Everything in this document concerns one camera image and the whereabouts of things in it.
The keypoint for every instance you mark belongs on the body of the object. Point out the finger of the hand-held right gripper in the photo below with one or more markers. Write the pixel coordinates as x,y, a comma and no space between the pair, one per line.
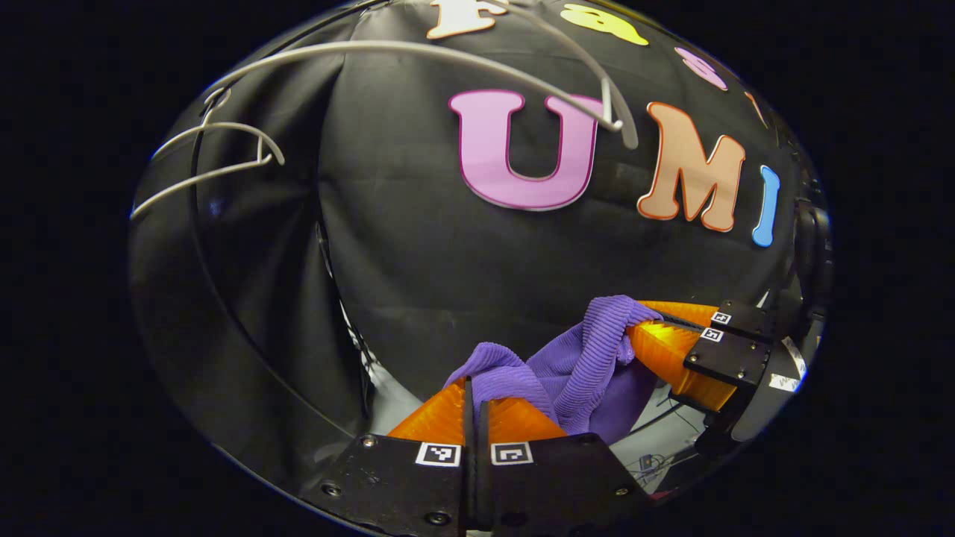
746,317
727,358

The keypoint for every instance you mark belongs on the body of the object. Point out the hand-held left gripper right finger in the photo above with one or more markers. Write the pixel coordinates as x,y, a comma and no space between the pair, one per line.
559,485

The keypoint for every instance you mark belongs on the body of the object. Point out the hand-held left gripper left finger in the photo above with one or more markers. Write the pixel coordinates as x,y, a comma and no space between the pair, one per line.
395,485

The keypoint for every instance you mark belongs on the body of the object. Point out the purple jacket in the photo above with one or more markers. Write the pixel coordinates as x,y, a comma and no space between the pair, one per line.
582,373

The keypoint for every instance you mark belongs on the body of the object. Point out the white plastic hanger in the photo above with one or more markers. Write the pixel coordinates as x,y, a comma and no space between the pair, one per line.
629,130
201,186

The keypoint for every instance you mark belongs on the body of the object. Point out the black backdrop cloth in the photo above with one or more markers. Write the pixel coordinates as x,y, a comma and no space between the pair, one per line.
418,283

